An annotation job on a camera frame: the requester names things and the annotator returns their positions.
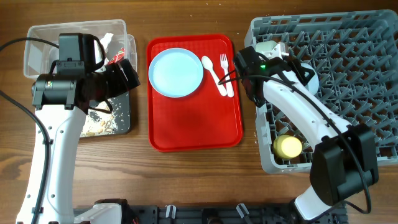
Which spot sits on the white plastic spoon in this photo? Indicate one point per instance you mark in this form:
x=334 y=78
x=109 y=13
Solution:
x=208 y=65

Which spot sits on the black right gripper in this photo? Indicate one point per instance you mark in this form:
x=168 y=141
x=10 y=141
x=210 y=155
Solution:
x=288 y=65

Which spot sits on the clear plastic waste bin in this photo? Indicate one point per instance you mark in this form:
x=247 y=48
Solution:
x=38 y=56

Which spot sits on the mint green bowl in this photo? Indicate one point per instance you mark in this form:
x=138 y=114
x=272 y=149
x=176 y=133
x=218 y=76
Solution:
x=265 y=47

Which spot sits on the food scraps rice and nuts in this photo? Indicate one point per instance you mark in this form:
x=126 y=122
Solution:
x=98 y=123

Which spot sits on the black food waste tray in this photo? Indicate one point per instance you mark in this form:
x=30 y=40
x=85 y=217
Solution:
x=124 y=113

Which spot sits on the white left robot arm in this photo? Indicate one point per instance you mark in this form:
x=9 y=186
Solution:
x=61 y=105

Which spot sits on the light blue plate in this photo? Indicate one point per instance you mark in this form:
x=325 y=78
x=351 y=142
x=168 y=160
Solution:
x=175 y=72

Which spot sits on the light blue bowl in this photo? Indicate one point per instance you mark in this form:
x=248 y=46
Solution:
x=313 y=85

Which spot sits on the red snack wrapper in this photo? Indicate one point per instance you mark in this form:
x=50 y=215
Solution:
x=119 y=56

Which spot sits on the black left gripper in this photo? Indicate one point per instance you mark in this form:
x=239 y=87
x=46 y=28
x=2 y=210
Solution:
x=121 y=84

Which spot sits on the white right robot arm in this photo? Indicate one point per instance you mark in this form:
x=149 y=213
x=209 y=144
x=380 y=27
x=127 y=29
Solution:
x=344 y=156

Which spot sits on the red serving tray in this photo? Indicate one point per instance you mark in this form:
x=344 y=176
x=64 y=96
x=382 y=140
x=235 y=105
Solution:
x=203 y=119

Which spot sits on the white plastic fork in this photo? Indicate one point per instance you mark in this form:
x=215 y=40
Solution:
x=225 y=65

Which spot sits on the white crumpled napkin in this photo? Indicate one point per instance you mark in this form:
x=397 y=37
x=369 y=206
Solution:
x=105 y=41

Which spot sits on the yellow plastic cup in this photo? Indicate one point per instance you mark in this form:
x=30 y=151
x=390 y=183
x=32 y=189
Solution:
x=287 y=147

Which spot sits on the grey dishwasher rack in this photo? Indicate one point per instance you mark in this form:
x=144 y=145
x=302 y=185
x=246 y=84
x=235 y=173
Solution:
x=355 y=57

